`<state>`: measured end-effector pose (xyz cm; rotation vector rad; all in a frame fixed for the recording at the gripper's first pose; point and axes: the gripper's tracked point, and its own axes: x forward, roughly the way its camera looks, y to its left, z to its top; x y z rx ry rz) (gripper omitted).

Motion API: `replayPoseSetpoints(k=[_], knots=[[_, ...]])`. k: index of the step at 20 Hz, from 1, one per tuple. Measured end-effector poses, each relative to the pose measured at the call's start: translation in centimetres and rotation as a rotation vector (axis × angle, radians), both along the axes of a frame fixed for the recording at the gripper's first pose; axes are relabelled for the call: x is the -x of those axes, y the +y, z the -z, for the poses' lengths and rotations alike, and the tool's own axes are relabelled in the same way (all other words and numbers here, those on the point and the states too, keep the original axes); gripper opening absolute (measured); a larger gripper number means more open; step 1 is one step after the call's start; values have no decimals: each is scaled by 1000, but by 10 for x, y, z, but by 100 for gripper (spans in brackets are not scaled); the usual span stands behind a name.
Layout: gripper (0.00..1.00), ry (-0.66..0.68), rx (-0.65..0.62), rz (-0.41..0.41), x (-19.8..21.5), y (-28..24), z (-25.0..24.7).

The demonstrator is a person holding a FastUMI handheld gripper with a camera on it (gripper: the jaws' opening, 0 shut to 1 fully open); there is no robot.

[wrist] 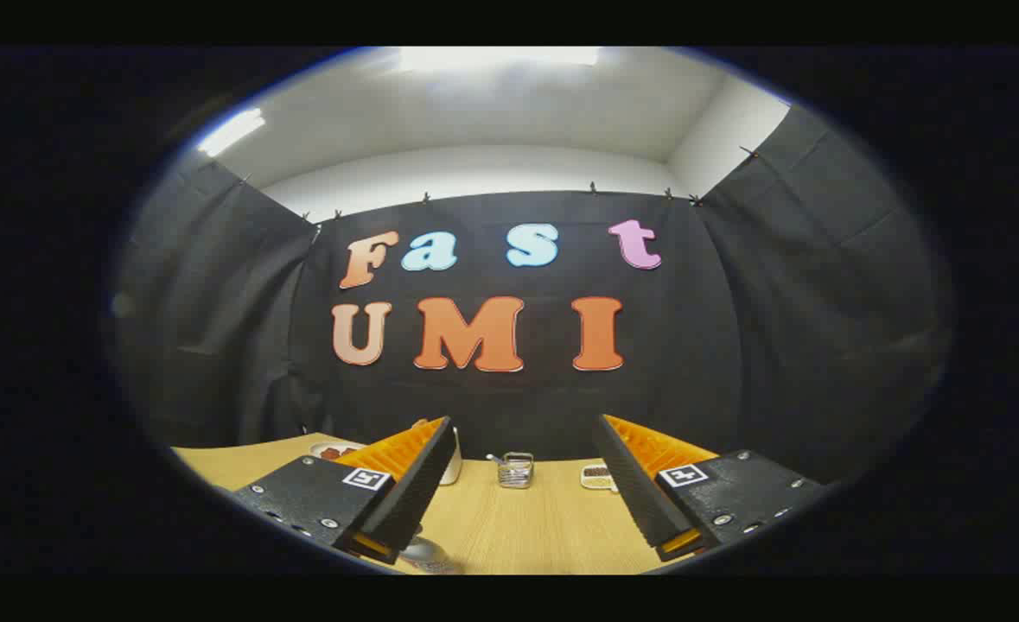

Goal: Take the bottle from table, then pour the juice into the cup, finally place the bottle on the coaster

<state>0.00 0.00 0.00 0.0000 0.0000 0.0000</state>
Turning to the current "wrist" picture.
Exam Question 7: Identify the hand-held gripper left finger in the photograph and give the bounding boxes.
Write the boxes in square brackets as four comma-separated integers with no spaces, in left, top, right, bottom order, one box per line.
[231,416,459,565]

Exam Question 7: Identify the metal wire utensil holder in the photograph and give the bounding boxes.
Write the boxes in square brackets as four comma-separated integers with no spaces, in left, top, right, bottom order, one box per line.
[497,452,535,491]

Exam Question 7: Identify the white toaster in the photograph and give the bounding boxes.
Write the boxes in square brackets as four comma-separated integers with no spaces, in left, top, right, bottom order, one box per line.
[440,427,464,486]

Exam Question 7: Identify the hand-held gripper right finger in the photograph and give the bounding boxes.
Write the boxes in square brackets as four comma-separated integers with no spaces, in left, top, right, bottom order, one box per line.
[594,414,826,563]

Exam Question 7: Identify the silver juice bottle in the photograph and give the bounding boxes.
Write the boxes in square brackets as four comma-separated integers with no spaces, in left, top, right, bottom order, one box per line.
[397,536,463,575]

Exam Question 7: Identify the wooden table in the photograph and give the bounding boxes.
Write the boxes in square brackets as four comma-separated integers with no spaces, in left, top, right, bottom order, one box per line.
[172,432,710,575]

